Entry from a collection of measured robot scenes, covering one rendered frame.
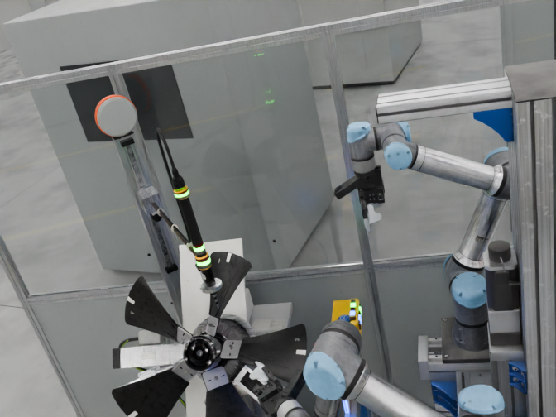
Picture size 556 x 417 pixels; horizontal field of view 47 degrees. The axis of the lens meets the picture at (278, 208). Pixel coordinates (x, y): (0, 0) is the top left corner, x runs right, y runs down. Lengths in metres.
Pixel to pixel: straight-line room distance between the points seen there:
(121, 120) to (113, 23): 1.72
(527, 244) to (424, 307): 1.34
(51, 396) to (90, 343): 1.03
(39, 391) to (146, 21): 2.42
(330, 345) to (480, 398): 0.43
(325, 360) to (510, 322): 0.58
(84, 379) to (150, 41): 1.99
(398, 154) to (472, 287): 0.56
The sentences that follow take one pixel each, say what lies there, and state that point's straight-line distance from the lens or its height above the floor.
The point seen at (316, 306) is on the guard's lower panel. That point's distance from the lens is 3.00.
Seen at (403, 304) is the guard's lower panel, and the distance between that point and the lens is 2.98.
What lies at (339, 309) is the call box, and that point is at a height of 1.07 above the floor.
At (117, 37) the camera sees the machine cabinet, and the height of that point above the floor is 1.86.
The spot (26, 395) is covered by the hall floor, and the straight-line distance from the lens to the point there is 4.57.
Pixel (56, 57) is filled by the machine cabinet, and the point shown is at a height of 1.79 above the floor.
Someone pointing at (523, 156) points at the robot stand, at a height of 1.89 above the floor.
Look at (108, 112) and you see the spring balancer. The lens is 2.55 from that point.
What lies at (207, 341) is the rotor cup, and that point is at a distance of 2.23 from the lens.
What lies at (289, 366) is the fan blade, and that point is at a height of 1.15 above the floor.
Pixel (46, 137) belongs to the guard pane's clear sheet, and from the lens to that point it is 2.91.
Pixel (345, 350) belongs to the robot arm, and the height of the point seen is 1.49.
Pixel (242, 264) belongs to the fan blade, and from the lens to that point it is 2.22.
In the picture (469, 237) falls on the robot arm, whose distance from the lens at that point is 2.27.
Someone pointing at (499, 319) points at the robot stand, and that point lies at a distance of 1.95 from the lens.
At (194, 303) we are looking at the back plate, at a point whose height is 1.18.
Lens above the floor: 2.60
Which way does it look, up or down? 28 degrees down
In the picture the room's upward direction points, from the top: 14 degrees counter-clockwise
